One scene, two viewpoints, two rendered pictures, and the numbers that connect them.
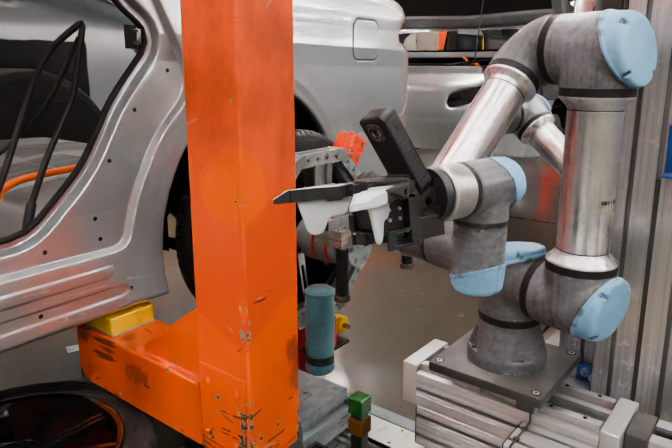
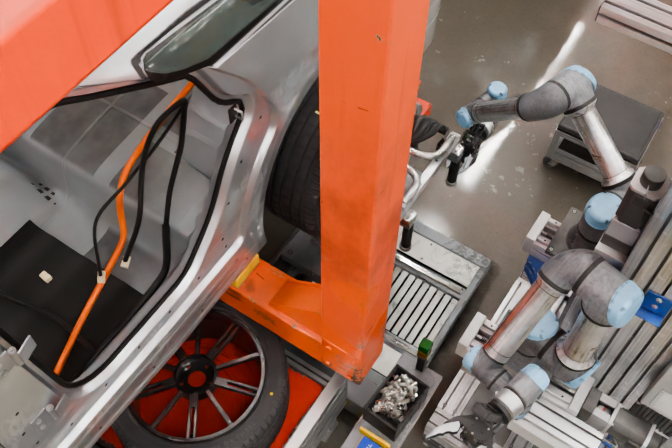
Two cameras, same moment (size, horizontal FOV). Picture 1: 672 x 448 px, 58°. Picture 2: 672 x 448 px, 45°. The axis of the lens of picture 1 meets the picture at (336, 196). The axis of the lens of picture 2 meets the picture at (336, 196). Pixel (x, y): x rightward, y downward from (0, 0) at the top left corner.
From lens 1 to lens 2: 191 cm
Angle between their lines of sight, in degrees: 43
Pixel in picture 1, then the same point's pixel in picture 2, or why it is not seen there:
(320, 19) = not seen: outside the picture
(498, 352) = (519, 365)
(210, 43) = (347, 242)
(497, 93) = (543, 302)
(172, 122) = (267, 151)
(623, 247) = not seen: hidden behind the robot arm
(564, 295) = (562, 372)
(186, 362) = (307, 326)
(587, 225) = (582, 354)
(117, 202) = (234, 219)
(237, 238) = (360, 316)
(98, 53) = not seen: outside the picture
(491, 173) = (531, 395)
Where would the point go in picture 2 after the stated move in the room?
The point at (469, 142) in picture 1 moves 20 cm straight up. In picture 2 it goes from (521, 331) to (537, 295)
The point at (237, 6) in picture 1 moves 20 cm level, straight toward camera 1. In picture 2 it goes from (372, 240) to (394, 309)
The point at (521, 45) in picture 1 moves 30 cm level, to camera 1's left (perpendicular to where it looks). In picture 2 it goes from (564, 279) to (448, 286)
